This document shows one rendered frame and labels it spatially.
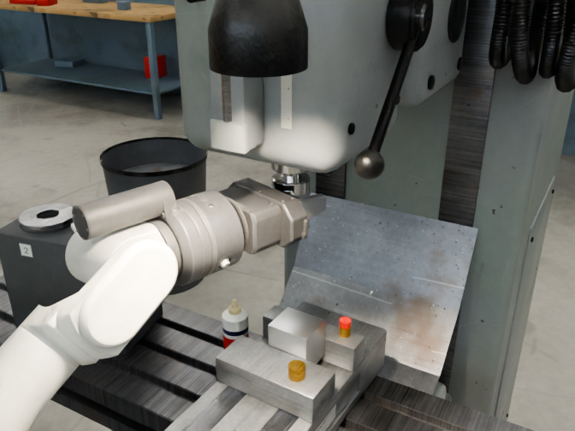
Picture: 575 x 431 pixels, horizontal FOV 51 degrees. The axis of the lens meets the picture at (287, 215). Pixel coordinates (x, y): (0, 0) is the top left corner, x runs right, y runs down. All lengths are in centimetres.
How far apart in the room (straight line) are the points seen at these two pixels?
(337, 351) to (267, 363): 11
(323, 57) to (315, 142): 8
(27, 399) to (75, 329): 7
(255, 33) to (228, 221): 27
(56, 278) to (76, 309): 47
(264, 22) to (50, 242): 66
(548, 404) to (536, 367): 21
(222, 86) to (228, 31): 17
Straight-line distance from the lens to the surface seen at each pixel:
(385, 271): 111
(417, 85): 75
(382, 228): 112
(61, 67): 688
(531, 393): 248
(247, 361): 82
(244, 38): 42
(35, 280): 106
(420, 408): 93
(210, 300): 282
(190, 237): 61
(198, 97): 66
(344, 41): 58
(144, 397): 95
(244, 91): 58
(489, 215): 107
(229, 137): 60
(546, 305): 300
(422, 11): 67
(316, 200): 73
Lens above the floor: 154
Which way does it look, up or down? 25 degrees down
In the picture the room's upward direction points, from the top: straight up
